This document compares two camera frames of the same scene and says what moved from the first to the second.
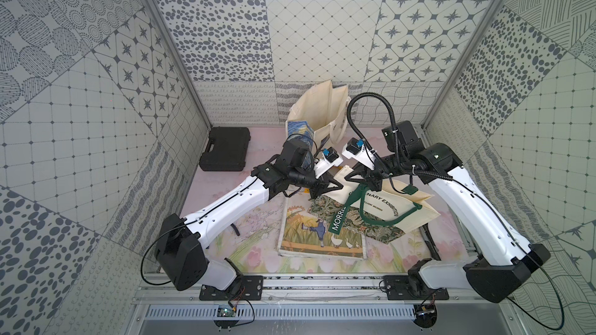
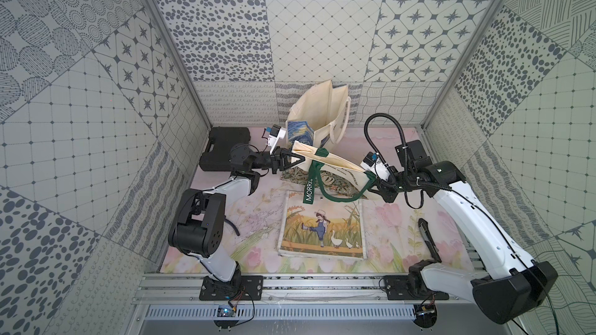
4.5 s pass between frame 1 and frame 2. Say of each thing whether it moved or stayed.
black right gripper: moved
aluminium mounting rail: stayed
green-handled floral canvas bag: moved
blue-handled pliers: stayed
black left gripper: moved
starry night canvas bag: stayed
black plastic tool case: stayed
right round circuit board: stayed
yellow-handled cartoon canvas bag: stayed
